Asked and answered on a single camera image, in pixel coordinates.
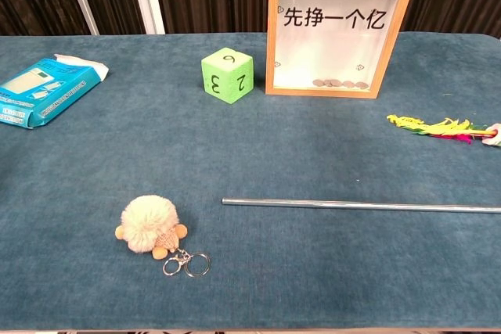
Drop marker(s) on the wooden frame money box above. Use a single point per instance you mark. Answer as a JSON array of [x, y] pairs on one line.
[[391, 36]]

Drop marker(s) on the colourful feather shuttlecock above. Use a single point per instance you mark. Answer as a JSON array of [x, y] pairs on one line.
[[442, 127]]

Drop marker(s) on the thin silver metal rod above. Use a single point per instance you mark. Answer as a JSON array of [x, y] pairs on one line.
[[352, 205]]

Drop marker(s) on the green foam number die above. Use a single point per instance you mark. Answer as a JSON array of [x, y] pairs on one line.
[[227, 76]]

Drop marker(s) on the blue cardboard product box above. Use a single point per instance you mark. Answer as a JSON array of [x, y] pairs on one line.
[[47, 91]]

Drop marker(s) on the teal blue table cloth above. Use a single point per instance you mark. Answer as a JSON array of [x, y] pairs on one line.
[[250, 162]]

